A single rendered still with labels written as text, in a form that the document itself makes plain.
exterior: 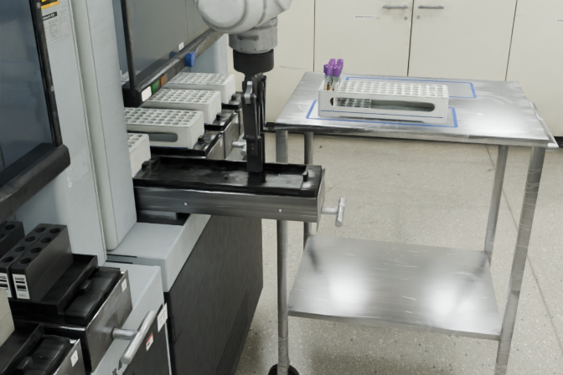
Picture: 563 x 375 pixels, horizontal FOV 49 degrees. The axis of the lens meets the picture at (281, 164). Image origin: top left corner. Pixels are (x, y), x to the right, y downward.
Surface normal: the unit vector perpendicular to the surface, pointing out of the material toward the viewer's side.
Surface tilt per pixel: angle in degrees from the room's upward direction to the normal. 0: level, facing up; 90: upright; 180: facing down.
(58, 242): 90
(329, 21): 90
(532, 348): 0
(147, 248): 0
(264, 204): 90
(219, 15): 89
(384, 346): 0
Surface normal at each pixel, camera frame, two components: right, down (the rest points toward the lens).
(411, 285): 0.00, -0.91
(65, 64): 0.99, 0.06
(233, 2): -0.34, 0.44
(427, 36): -0.15, 0.40
